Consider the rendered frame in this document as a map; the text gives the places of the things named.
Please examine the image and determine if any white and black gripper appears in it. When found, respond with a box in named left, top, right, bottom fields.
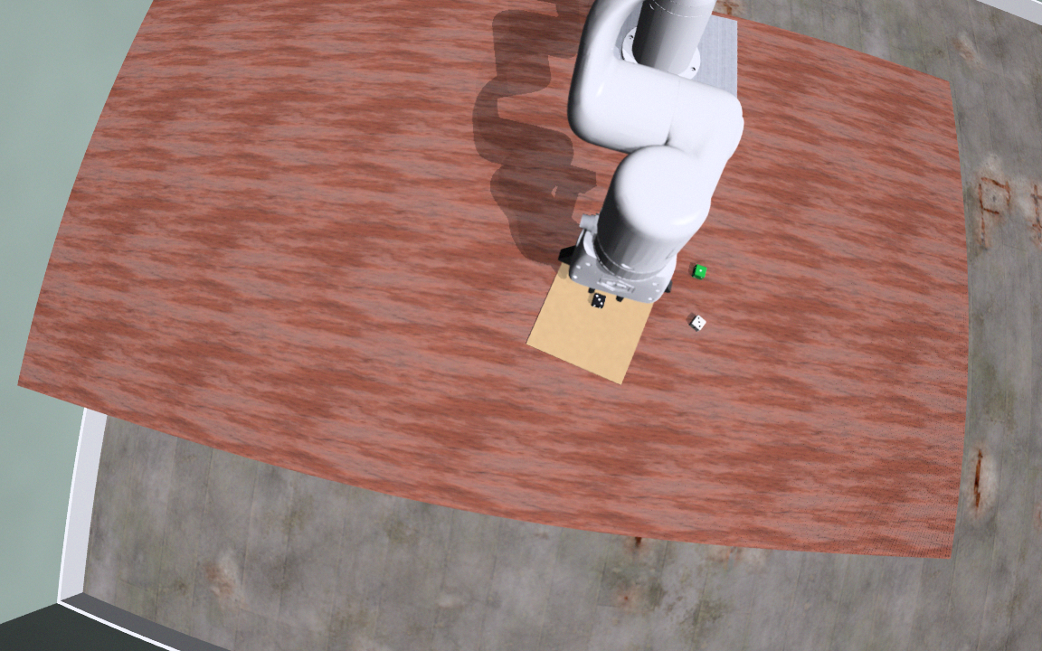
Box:
left=559, top=229, right=677, bottom=304

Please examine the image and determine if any tan square mat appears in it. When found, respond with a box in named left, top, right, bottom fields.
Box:
left=526, top=262, right=653, bottom=385

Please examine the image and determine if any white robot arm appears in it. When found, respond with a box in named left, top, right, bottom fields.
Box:
left=567, top=0, right=744, bottom=280

